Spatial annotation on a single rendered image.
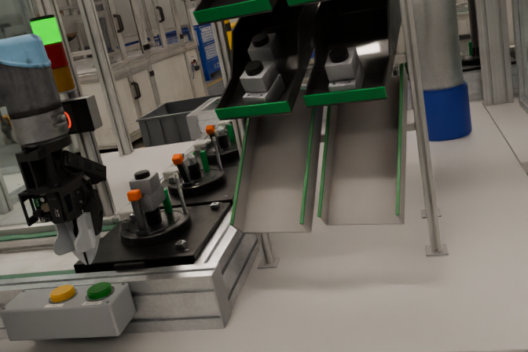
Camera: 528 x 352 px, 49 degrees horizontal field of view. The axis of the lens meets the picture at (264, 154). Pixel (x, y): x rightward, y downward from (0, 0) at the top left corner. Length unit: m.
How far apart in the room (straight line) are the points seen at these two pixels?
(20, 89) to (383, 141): 0.58
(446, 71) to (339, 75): 0.86
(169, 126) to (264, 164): 2.12
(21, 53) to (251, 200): 0.45
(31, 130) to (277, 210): 0.42
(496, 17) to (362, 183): 1.19
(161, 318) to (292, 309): 0.23
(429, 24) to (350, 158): 0.78
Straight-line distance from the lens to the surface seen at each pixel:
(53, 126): 0.88
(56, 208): 0.89
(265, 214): 1.00
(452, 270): 1.07
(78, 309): 1.00
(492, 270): 1.06
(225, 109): 0.95
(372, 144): 1.01
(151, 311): 1.04
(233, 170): 1.44
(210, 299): 0.98
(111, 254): 1.13
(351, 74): 0.90
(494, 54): 2.09
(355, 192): 0.98
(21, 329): 1.08
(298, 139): 1.04
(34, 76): 0.87
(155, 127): 3.18
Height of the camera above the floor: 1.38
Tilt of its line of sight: 16 degrees down
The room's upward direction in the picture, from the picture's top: 12 degrees counter-clockwise
